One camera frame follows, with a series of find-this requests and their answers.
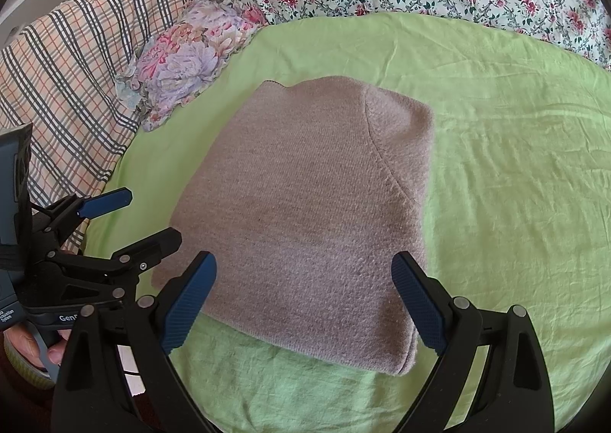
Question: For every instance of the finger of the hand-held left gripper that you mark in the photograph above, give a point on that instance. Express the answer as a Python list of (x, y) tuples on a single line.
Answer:
[(107, 202), (152, 246)]

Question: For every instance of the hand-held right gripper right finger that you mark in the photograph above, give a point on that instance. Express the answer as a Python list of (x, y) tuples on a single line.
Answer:
[(420, 304)]

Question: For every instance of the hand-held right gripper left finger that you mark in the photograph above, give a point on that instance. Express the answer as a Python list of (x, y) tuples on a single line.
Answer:
[(186, 309)]

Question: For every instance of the beige knitted sweater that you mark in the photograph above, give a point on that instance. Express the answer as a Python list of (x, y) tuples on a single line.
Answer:
[(305, 223)]

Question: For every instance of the person's left hand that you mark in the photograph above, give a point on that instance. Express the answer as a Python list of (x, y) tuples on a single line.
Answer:
[(16, 347)]

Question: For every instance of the plaid quilt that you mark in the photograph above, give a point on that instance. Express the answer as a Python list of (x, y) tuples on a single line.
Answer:
[(71, 80)]

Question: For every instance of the light green bed sheet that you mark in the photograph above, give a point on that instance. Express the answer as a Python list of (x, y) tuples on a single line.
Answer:
[(501, 175)]

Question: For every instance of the peony print pillow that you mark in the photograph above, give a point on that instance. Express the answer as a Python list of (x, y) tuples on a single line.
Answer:
[(191, 60)]

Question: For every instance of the person's dark red clothing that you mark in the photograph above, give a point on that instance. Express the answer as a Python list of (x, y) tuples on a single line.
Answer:
[(19, 406)]

